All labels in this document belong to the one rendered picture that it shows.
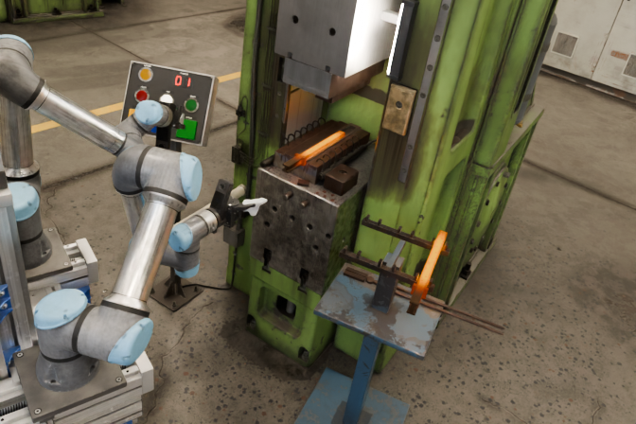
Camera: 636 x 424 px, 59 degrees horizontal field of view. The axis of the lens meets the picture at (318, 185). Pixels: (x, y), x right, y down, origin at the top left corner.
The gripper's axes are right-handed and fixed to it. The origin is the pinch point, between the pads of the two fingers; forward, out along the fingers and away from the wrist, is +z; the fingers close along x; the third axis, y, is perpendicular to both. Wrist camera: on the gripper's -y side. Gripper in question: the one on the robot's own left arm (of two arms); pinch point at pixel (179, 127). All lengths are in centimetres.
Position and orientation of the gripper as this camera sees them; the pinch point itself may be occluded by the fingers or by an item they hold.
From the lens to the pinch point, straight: 218.7
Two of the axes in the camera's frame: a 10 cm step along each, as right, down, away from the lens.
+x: -9.8, -1.9, 0.5
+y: 1.9, -9.8, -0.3
